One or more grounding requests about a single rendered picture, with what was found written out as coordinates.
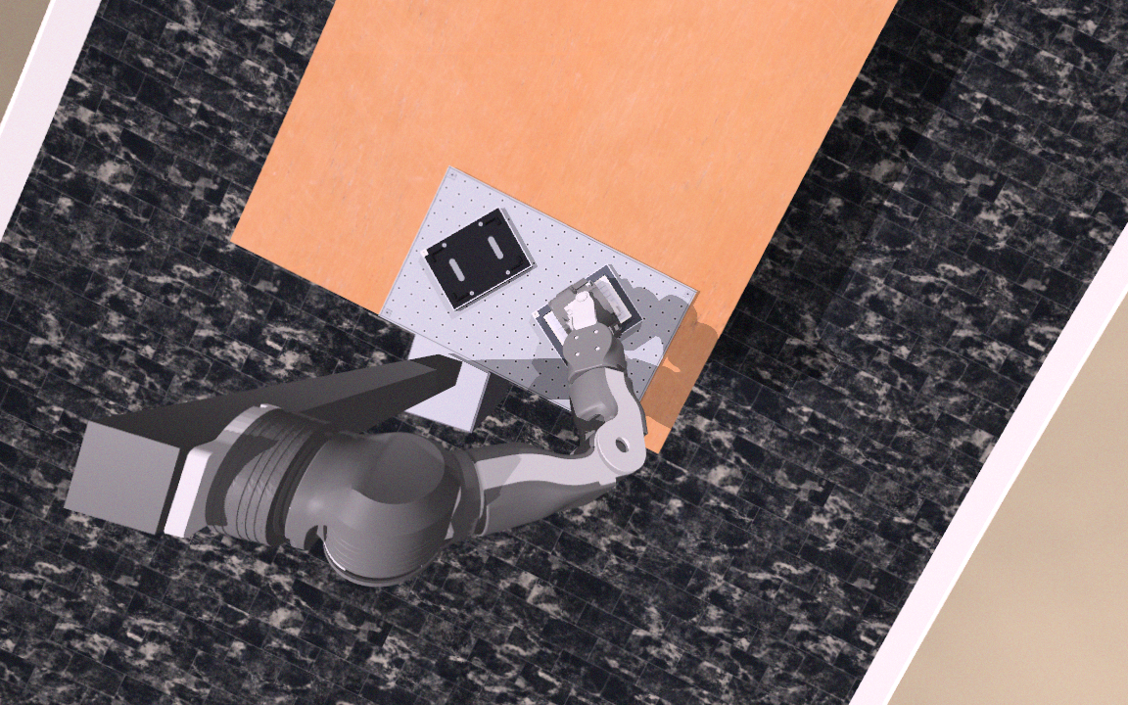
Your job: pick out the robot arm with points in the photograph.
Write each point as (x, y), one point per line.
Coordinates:
(386, 500)

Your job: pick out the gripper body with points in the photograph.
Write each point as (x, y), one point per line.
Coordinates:
(558, 303)

